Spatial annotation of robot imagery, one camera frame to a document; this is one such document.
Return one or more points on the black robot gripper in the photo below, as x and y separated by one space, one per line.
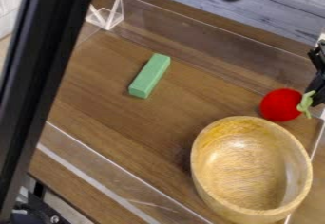
317 84

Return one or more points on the red felt strawberry toy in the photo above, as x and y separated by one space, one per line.
283 104

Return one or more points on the wooden bowl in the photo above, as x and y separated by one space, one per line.
250 169

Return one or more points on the clear acrylic table barrier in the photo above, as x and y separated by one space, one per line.
113 150

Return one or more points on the green rectangular block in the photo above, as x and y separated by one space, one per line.
148 76

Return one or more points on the clear acrylic corner bracket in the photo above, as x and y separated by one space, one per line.
105 18

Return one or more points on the black clamp with cable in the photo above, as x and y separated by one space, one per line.
32 211

